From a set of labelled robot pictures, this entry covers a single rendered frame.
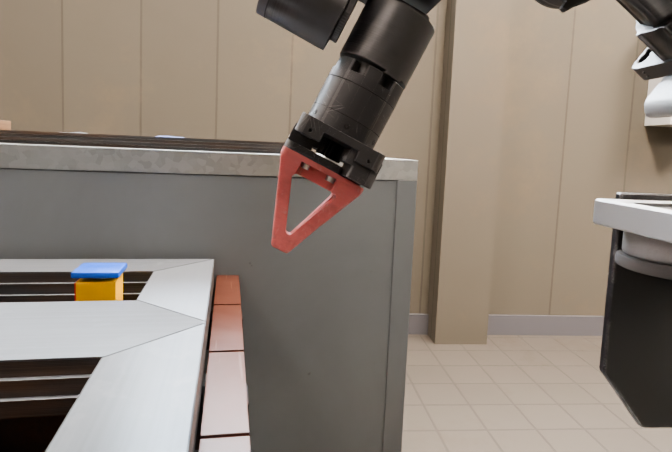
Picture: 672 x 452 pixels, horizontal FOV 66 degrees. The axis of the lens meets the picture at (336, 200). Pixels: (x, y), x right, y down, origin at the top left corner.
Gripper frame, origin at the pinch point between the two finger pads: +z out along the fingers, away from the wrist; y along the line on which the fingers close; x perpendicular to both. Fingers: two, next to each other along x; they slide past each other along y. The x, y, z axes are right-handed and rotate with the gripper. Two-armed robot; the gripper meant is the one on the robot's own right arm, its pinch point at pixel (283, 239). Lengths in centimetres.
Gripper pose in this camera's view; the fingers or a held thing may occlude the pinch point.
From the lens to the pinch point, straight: 41.0
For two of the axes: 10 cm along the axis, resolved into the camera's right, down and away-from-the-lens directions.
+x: 8.8, 4.6, 1.3
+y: 1.0, 0.9, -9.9
